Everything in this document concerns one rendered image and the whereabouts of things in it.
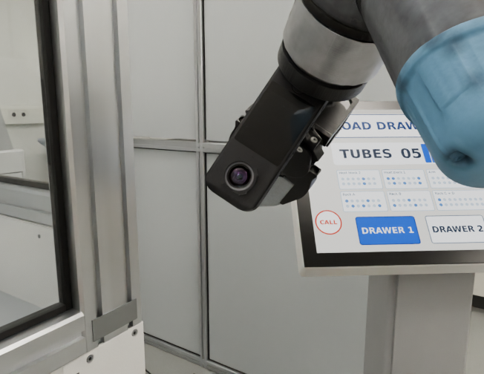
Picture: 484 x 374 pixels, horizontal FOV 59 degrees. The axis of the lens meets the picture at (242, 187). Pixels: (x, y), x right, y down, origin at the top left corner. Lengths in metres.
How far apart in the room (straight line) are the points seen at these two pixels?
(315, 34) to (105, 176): 0.26
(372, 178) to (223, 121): 1.11
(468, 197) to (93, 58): 0.59
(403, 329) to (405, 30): 0.71
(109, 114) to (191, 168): 1.45
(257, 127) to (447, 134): 0.17
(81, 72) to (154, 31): 1.59
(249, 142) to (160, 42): 1.68
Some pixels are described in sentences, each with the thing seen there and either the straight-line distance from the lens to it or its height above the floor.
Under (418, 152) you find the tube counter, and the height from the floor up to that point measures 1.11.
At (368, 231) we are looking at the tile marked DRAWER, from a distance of 0.68.
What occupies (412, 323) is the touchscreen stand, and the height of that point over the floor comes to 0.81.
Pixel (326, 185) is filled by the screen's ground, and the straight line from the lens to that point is 0.70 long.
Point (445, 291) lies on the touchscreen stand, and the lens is 0.86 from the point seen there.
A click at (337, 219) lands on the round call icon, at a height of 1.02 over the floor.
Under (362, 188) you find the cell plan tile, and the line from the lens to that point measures 0.71.
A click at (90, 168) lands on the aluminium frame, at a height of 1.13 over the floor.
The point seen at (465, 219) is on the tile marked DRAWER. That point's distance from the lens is 0.76.
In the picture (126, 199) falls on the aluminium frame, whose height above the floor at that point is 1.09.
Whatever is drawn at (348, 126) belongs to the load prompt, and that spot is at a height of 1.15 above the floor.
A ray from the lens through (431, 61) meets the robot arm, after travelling 0.19.
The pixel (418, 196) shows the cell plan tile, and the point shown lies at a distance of 0.74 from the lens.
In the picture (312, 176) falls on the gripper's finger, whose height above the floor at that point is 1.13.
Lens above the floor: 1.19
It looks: 11 degrees down
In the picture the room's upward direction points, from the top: straight up
